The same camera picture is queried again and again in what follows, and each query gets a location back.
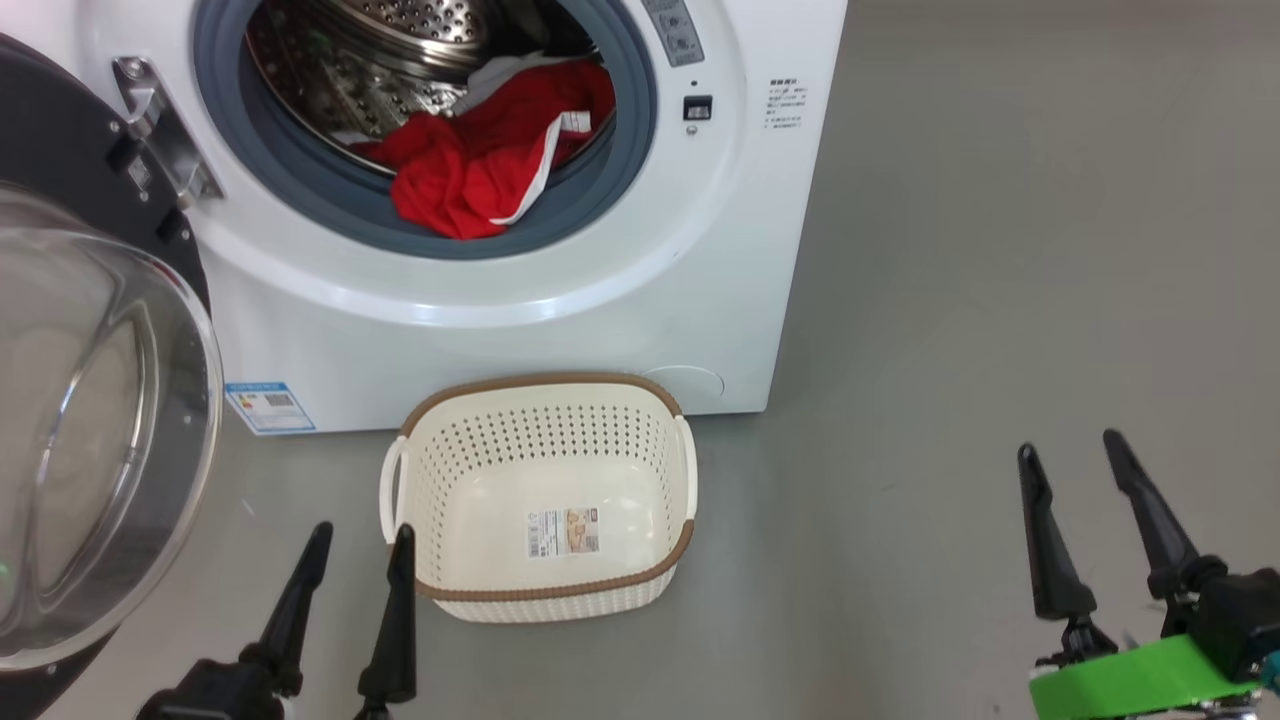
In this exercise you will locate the grey icon strip sticker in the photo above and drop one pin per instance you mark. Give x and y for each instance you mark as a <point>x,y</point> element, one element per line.
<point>675,30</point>

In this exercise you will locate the round white filter cover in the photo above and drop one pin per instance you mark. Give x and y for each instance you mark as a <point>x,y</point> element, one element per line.
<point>695,383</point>

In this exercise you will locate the red and white garment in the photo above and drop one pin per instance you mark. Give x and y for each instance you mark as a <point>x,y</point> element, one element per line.
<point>450,180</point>

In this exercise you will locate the dark grey recessed port socket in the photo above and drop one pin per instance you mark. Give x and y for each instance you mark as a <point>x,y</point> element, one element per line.
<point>697,108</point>

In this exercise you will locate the cream perforated laundry basket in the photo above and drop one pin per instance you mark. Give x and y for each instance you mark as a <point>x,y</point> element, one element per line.
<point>470,450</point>

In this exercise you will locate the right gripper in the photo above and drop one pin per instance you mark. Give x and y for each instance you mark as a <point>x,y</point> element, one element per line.
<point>1130,680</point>

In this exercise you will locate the stainless steel washing machine drum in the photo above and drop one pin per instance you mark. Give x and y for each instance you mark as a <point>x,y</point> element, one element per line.
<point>400,20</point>

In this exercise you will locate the black round glass washer door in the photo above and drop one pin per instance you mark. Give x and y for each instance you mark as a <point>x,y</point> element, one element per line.
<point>50,130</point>

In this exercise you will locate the white washing machine body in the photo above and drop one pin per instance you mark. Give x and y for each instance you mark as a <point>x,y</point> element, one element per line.
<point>700,300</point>

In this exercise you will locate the printed product label sticker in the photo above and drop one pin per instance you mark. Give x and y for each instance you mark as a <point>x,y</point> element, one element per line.
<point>563,532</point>

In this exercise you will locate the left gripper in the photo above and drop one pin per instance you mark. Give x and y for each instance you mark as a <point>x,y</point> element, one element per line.
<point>210,695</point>

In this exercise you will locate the blue energy label sticker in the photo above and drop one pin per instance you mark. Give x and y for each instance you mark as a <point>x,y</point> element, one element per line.
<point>270,408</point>

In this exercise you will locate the metal door hinge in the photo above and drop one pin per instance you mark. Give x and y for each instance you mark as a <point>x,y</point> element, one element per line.
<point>165,140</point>

